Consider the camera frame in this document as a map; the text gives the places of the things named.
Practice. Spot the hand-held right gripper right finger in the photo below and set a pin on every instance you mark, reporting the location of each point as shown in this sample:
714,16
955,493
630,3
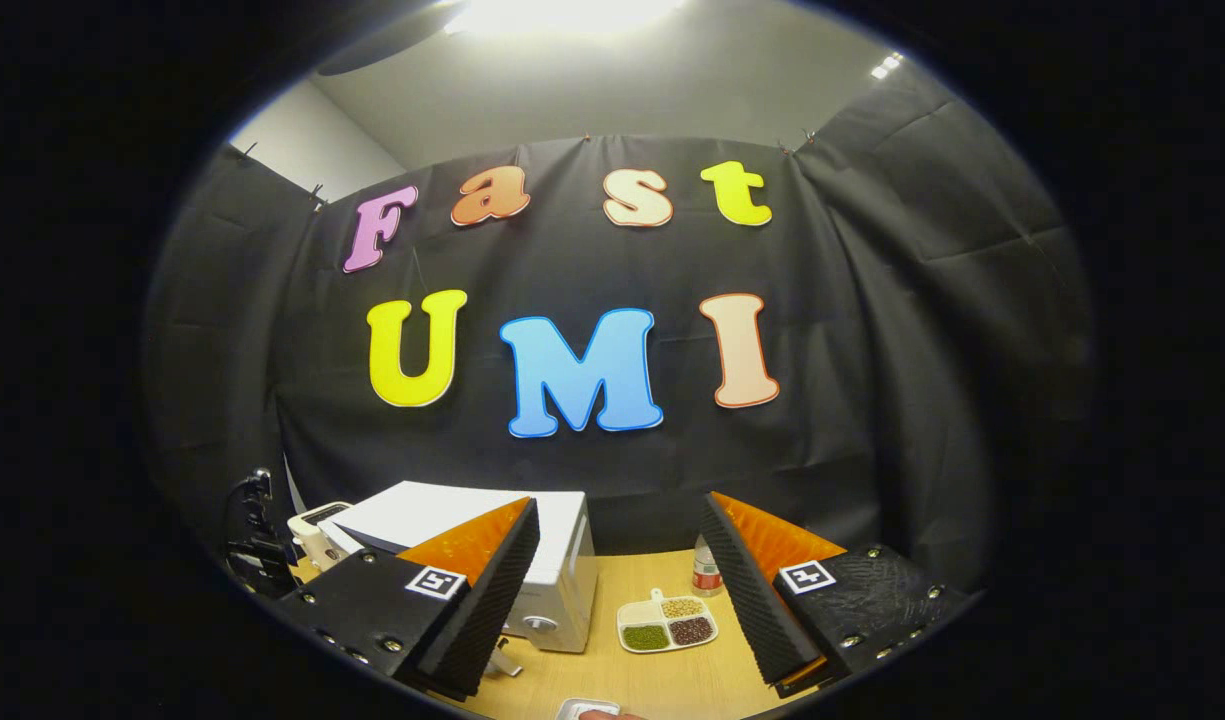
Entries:
747,590

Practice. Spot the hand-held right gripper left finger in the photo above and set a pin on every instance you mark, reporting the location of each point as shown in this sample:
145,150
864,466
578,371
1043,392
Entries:
492,600

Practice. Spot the white microwave oven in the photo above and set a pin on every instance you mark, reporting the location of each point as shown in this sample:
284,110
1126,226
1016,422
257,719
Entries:
562,580

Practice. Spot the clear plastic bottle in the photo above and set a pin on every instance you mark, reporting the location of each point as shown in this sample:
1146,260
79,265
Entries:
707,570

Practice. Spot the white toaster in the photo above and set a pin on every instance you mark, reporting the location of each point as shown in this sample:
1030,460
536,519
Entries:
312,535

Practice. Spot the white divided plate of beans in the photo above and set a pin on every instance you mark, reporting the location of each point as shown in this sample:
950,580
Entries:
667,625

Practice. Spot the small white square plate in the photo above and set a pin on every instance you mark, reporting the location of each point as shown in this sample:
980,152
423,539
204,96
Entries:
572,708

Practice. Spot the black backdrop cloth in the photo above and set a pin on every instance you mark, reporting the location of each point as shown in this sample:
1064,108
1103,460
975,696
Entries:
872,350

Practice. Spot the small ceiling light panel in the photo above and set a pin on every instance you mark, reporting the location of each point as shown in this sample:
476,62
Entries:
886,66

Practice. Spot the large ceiling light panel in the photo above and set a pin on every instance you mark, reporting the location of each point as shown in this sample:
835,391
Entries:
567,15

